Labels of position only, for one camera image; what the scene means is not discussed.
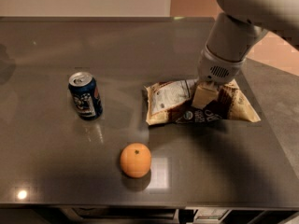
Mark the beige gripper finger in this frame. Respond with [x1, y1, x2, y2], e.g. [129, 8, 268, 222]
[192, 82, 219, 109]

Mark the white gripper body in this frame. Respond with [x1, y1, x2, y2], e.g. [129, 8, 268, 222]
[197, 46, 246, 84]

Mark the brown chip bag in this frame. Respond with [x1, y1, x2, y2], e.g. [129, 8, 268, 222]
[146, 79, 261, 125]

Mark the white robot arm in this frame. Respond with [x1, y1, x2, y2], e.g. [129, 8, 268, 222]
[198, 0, 299, 84]

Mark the orange fruit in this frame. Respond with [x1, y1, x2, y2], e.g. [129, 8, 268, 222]
[120, 143, 151, 178]

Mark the blue soda can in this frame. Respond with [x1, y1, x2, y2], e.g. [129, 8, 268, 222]
[68, 72, 103, 120]

